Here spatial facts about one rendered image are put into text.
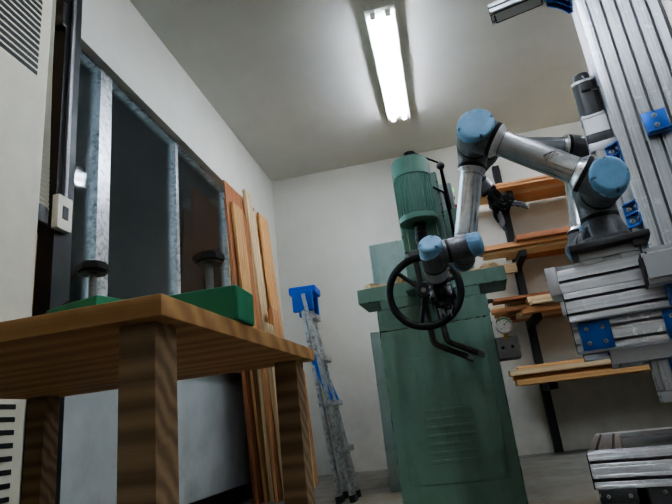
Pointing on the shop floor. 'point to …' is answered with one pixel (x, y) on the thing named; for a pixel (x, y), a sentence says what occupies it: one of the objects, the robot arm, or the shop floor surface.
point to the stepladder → (307, 297)
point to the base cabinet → (451, 418)
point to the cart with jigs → (147, 378)
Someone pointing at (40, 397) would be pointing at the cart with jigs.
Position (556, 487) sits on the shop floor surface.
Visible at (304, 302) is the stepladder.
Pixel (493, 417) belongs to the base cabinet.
